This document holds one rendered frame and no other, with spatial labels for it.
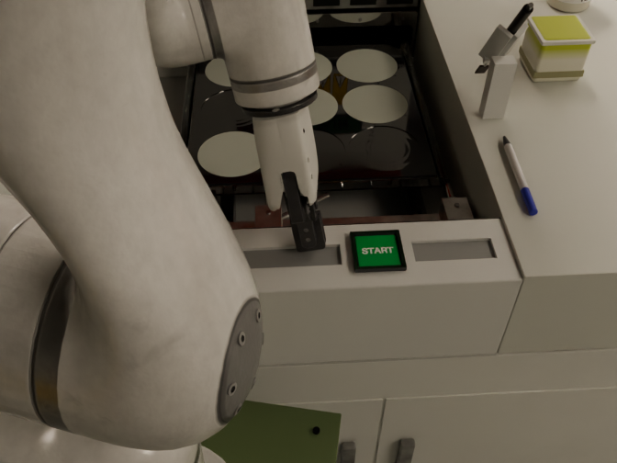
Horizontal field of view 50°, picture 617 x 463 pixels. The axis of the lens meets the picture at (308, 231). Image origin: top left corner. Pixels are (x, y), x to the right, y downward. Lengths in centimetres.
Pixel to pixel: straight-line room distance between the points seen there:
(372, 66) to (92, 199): 88
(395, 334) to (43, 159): 56
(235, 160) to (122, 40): 67
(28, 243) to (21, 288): 3
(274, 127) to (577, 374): 52
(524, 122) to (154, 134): 70
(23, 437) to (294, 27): 39
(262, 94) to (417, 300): 28
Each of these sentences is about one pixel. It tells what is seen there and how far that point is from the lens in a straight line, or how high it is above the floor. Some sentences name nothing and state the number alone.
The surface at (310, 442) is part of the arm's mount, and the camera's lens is 76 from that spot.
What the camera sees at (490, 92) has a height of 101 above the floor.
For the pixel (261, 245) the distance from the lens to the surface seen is 74.
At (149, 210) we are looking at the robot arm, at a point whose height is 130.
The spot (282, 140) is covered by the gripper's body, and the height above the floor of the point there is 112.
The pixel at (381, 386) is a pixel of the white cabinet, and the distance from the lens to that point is 87.
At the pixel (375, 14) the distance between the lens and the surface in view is 121.
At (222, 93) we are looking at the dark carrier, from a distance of 108.
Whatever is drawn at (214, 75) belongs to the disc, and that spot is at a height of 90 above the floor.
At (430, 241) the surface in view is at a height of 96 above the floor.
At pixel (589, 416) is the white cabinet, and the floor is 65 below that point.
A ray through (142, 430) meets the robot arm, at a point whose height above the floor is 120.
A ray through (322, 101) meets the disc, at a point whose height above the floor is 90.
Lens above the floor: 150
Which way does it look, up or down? 46 degrees down
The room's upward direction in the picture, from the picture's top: straight up
